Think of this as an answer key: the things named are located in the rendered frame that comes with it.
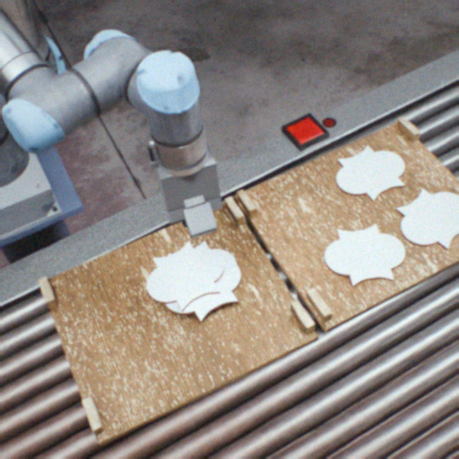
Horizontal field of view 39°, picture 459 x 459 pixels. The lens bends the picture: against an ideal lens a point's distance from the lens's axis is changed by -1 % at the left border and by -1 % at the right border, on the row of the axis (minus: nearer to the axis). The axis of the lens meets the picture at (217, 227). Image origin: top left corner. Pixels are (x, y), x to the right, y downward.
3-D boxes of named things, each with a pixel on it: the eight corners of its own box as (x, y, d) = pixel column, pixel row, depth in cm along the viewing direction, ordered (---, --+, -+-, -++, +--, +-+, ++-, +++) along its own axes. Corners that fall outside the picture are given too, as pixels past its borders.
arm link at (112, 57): (55, 52, 89) (99, 88, 84) (120, 15, 93) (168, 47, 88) (69, 96, 96) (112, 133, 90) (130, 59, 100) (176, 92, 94)
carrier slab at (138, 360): (41, 286, 127) (38, 281, 126) (230, 204, 135) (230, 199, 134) (100, 446, 107) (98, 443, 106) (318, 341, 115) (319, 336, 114)
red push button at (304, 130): (286, 132, 146) (286, 127, 145) (308, 121, 148) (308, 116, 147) (301, 148, 143) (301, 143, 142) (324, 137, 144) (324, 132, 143)
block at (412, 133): (395, 126, 141) (397, 117, 139) (402, 124, 142) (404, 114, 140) (412, 143, 138) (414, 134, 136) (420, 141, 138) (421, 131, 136)
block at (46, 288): (40, 286, 125) (36, 279, 123) (50, 282, 126) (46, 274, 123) (49, 310, 122) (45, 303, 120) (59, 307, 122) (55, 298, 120)
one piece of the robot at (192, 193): (160, 190, 88) (177, 258, 101) (224, 171, 89) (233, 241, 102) (141, 130, 95) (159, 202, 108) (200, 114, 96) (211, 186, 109)
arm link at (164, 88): (166, 37, 86) (208, 64, 82) (177, 99, 95) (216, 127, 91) (118, 65, 84) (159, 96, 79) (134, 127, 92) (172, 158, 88)
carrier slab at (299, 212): (233, 201, 135) (233, 195, 134) (398, 125, 144) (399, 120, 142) (325, 333, 116) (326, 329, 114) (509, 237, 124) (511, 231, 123)
